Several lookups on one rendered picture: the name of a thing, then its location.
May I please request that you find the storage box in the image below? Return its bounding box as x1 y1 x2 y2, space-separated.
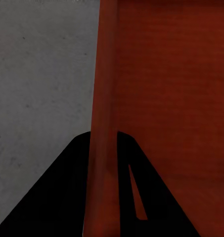
83 0 224 237

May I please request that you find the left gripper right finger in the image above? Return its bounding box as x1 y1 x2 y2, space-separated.
117 131 201 237

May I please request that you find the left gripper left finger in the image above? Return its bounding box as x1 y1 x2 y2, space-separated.
0 131 90 237

